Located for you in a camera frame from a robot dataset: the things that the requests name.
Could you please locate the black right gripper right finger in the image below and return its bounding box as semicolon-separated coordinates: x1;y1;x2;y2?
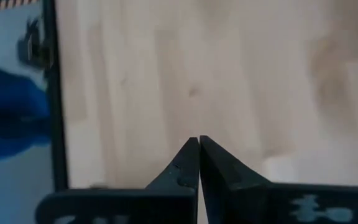
199;135;358;224

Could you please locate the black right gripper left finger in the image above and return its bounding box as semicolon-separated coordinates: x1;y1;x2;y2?
35;136;200;224

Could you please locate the blue object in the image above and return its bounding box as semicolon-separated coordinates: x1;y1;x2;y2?
0;60;52;170

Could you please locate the black aluminium table frame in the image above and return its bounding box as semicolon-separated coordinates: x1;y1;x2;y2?
40;0;71;192

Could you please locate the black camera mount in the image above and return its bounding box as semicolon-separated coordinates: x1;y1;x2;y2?
16;17;55;78

